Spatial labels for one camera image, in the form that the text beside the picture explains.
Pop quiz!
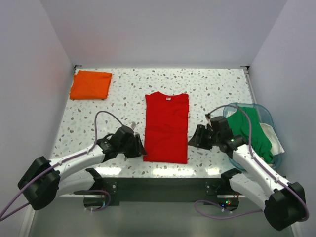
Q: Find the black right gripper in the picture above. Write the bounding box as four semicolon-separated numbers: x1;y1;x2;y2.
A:
187;124;220;151

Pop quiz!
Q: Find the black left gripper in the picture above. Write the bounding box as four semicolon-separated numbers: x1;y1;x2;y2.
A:
118;134;147;158

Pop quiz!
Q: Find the red t shirt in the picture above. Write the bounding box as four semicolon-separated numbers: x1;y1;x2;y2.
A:
143;92;189;164

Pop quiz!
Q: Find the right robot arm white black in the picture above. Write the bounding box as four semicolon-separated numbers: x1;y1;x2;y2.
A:
188;114;309;231

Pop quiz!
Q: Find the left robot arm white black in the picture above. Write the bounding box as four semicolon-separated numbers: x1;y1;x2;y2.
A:
18;122;147;210

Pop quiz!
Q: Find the green t shirt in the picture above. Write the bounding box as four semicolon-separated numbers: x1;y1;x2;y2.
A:
226;106;274;163

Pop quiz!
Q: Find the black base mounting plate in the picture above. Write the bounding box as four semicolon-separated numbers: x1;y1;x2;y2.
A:
75;177;239;211

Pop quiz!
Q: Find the white t shirt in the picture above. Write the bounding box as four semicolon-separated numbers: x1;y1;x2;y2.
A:
260;123;285;156

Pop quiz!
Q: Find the folded orange t shirt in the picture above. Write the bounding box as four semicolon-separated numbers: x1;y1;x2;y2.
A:
69;71;113;100

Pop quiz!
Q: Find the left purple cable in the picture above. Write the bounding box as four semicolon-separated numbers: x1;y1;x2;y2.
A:
0;111;129;222

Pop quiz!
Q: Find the purple cable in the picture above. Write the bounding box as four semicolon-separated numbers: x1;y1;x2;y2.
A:
194;105;310;220
0;111;129;222

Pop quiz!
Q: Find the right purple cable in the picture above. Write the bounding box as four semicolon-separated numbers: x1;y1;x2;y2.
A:
194;105;310;220

